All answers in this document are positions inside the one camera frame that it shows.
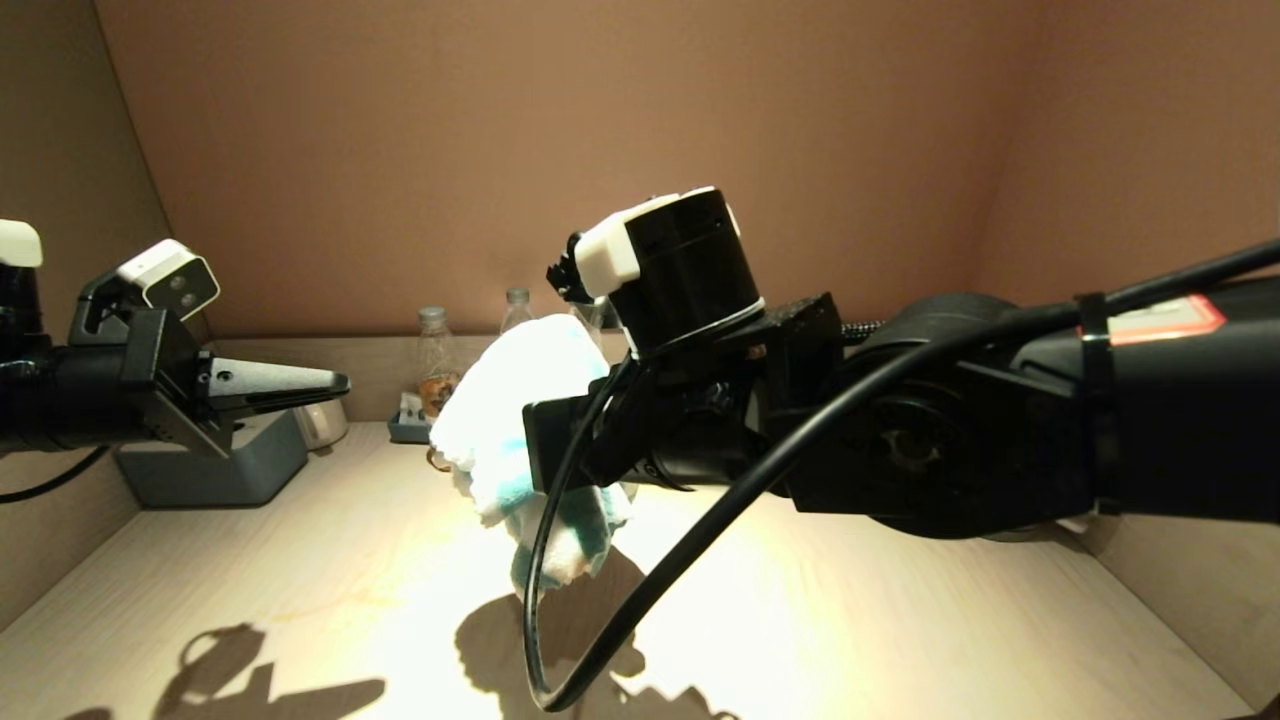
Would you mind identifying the teal white striped towel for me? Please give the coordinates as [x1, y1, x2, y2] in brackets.
[430, 313, 636, 601]

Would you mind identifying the white ceramic mug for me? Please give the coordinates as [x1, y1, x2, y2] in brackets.
[295, 398, 350, 451]

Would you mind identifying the blue-grey tissue box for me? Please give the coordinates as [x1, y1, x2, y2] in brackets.
[115, 410, 310, 509]

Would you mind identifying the bottle with amber liquid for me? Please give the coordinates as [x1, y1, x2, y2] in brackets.
[417, 307, 471, 471]

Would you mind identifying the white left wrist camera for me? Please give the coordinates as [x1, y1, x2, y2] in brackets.
[80, 238, 221, 336]

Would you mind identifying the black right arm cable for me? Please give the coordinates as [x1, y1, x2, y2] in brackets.
[523, 240, 1280, 713]

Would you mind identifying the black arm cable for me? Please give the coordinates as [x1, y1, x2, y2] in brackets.
[523, 240, 1280, 713]
[0, 445, 111, 504]

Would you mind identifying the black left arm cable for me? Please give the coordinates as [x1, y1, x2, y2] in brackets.
[0, 445, 111, 504]

